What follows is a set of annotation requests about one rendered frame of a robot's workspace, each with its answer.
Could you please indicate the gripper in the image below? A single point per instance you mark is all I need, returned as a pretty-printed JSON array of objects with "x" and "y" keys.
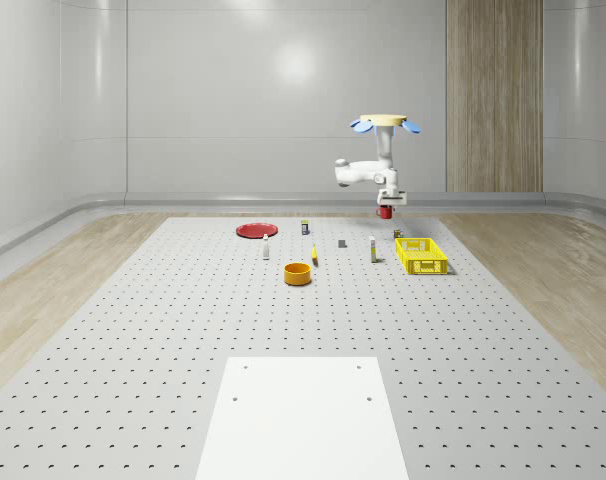
[{"x": 393, "y": 197}]

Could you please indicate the red mug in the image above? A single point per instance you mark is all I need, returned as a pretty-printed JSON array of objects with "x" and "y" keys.
[{"x": 386, "y": 213}]

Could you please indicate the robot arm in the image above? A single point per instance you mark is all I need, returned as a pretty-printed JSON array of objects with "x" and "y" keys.
[{"x": 363, "y": 170}]

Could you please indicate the white and yellow carton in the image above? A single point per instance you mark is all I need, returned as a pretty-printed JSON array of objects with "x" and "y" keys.
[{"x": 372, "y": 250}]

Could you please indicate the yellow basket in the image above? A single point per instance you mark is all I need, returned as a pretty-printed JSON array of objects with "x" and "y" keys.
[{"x": 425, "y": 267}]

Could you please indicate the flat-sided can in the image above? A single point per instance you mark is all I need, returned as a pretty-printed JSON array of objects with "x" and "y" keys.
[{"x": 305, "y": 229}]

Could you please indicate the yellow bowl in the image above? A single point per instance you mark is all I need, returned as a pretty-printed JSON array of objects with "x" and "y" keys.
[{"x": 297, "y": 277}]

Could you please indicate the small white bottle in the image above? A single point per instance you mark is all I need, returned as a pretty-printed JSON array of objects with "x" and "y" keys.
[{"x": 266, "y": 250}]

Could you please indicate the red plate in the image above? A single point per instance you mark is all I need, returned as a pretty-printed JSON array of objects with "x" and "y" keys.
[{"x": 257, "y": 230}]

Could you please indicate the white board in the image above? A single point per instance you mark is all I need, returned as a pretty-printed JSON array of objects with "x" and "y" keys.
[{"x": 303, "y": 425}]

